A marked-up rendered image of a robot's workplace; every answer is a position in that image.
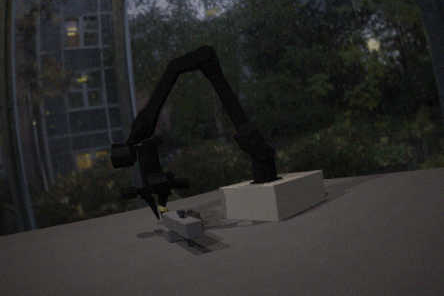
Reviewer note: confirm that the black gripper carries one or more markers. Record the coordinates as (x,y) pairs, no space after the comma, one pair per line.
(145,193)

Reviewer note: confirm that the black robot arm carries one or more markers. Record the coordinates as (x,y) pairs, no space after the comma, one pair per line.
(144,125)

